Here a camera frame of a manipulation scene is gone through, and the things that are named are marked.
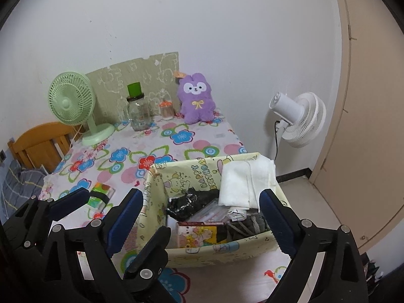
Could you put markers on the beige door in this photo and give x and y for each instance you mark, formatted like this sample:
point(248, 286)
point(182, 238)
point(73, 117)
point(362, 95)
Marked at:
point(360, 169)

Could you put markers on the toothpick jar orange lid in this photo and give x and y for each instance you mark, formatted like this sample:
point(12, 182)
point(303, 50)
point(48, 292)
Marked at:
point(167, 110)

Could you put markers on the green cup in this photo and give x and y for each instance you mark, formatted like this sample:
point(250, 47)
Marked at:
point(134, 89)

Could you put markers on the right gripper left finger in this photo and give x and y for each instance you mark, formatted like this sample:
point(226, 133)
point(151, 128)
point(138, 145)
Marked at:
point(79, 261)

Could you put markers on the wall socket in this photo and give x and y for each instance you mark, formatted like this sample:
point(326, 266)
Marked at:
point(2, 156)

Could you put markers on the green tissue pack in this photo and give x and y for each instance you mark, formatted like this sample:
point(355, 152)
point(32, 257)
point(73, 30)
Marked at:
point(100, 196)

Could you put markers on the wooden chair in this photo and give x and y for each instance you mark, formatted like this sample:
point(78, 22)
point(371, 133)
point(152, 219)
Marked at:
point(44, 145)

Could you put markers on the green desk fan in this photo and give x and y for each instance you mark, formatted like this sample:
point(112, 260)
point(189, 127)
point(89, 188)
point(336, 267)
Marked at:
point(72, 101)

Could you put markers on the grey plaid cloth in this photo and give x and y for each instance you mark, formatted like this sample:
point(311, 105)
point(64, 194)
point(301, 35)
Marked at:
point(19, 185)

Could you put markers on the white cloth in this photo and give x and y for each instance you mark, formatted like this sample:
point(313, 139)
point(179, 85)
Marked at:
point(243, 181)

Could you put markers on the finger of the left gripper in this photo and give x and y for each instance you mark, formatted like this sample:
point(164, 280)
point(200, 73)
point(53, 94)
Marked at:
point(29, 228)

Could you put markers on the clear plastic bag pack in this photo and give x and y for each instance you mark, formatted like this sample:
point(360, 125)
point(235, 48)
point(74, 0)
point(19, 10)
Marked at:
point(211, 213)

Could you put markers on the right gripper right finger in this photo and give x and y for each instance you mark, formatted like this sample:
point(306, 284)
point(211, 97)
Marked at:
point(341, 277)

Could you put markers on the black plastic bag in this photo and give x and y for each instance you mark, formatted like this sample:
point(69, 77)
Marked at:
point(187, 205)

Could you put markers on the purple plush bunny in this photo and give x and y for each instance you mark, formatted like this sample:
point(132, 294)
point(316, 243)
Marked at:
point(195, 95)

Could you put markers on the floral tablecloth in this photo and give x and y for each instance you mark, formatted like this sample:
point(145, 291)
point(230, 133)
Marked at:
point(122, 162)

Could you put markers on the white standing fan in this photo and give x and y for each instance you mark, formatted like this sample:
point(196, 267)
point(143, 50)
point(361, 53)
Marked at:
point(300, 119)

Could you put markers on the glass mason jar mug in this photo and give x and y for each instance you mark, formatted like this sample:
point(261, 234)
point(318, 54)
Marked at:
point(137, 113)

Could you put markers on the yellow cartoon tissue pack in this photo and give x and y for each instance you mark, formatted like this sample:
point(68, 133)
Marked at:
point(197, 235)

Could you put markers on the yellow cartoon fabric box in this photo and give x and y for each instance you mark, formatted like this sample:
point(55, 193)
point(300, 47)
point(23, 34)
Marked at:
point(165, 181)

